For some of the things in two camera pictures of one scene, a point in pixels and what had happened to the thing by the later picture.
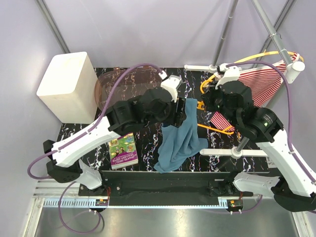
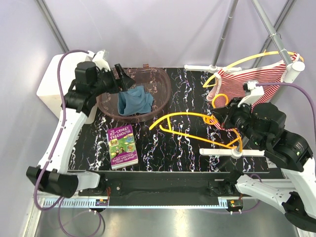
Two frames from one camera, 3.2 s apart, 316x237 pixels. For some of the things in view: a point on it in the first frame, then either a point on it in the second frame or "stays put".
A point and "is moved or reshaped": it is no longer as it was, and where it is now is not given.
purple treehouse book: (122, 151) stays put
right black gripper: (207, 97) to (223, 114)
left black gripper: (180, 115) to (125, 82)
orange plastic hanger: (225, 130) to (210, 119)
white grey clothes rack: (293, 67) stays put
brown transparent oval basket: (136, 81) stays put
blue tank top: (180, 143) is moved or reshaped
